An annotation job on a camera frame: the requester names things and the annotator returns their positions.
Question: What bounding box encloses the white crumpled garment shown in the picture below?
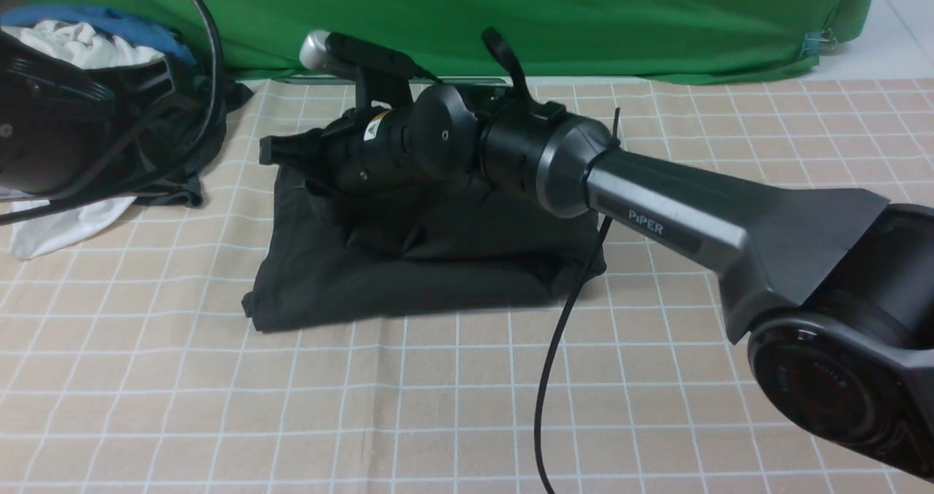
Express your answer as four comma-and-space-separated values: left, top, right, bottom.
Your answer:
2, 20, 164, 260

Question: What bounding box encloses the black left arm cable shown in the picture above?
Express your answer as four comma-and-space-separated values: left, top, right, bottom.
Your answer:
0, 0, 225, 225

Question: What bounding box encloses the green backdrop cloth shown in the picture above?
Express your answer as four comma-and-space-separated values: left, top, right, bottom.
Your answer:
29, 0, 881, 86

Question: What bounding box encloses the dark gray long-sleeved shirt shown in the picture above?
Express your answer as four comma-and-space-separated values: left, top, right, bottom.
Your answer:
241, 167, 598, 332

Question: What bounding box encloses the blue crumpled garment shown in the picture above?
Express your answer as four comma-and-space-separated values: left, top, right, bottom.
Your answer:
2, 3, 197, 67

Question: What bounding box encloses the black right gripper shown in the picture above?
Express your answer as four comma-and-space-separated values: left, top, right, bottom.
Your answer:
259, 107, 417, 197

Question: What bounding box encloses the beige checkered tablecloth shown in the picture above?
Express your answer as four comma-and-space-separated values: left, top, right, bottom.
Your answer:
1, 78, 933, 493

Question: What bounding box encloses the blue binder clip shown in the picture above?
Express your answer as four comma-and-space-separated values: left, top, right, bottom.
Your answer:
798, 28, 838, 61

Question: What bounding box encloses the gray right robot arm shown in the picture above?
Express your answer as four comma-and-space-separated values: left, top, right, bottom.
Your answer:
299, 85, 932, 482

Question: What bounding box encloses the dark gray crumpled garment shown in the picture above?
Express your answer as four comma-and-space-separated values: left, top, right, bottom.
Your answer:
134, 77, 254, 208

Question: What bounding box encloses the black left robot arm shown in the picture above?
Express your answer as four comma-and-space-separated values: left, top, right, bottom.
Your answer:
1, 33, 252, 199

